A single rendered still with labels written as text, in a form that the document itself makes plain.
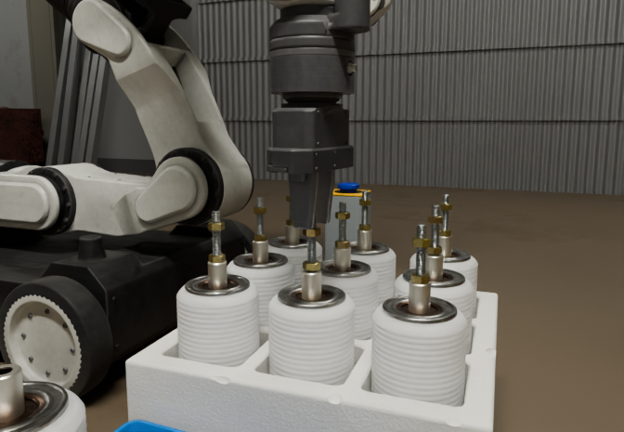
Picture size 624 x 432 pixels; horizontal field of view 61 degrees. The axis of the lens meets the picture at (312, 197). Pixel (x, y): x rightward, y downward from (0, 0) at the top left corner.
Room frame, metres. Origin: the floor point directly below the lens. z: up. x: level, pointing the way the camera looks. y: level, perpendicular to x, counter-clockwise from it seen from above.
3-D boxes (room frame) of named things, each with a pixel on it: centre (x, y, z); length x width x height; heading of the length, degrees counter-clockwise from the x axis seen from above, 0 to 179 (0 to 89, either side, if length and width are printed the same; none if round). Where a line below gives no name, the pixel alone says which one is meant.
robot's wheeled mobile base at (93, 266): (1.14, 0.54, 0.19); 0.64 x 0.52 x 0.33; 68
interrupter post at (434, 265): (0.63, -0.15, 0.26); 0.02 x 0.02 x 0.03
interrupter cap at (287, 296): (0.56, 0.00, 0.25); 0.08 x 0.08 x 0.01
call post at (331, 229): (0.97, -0.07, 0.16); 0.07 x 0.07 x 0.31; 70
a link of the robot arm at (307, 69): (0.56, 0.00, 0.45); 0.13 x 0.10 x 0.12; 150
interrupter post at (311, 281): (0.56, 0.00, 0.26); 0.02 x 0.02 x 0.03
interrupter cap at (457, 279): (0.63, -0.15, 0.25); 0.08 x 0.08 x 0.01
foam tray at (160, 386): (0.67, -0.04, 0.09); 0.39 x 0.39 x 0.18; 70
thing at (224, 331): (0.60, 0.11, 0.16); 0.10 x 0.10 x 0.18
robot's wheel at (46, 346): (0.80, 0.41, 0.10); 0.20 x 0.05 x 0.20; 68
